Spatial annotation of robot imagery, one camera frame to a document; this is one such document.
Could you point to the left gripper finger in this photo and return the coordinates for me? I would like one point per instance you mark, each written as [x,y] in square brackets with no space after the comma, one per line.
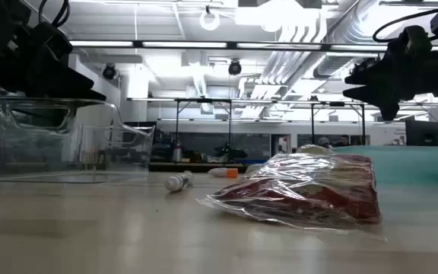
[86,96]
[78,76]

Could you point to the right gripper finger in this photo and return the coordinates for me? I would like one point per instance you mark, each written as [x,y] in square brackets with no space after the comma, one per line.
[367,78]
[382,100]

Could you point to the white frosted donut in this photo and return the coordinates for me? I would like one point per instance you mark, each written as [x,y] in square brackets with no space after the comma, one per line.
[313,149]

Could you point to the red snack bag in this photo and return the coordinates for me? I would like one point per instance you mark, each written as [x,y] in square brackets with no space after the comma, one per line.
[299,190]

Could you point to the small white dropper bottle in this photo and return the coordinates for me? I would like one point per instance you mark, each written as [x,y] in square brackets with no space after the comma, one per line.
[173,183]

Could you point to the orange-capped white dropper bottle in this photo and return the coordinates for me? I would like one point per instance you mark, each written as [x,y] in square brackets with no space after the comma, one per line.
[223,173]

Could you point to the black background robot arm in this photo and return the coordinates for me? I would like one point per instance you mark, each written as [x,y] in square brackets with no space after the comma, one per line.
[230,154]

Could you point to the black monitor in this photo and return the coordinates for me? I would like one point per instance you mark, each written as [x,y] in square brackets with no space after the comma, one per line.
[424,133]

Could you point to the teal plastic bin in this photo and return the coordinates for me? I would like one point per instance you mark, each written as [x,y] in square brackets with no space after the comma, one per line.
[413,163]

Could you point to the person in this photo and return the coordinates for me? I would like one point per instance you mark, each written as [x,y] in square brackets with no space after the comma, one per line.
[323,142]

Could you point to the clear plastic bin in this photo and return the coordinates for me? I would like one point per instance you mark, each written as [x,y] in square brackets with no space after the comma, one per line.
[127,160]

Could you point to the red and white canister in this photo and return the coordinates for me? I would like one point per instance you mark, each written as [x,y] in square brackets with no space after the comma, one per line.
[176,154]

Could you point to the dark background workbench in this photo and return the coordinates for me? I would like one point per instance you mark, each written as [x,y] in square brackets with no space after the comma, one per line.
[188,167]

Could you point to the black overhead light bar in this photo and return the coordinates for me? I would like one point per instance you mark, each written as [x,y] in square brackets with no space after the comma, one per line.
[232,45]

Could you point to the black ceiling camera cluster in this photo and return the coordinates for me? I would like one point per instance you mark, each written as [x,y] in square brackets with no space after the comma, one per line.
[359,65]

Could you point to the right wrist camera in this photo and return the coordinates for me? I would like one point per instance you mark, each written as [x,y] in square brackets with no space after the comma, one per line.
[416,38]

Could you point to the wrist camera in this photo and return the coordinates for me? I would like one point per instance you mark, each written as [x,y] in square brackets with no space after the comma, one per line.
[416,38]
[53,40]

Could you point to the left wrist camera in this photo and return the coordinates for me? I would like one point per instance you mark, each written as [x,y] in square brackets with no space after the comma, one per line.
[53,40]

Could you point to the black background frame rig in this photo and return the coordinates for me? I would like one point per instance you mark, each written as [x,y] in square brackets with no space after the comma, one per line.
[312,125]
[177,122]

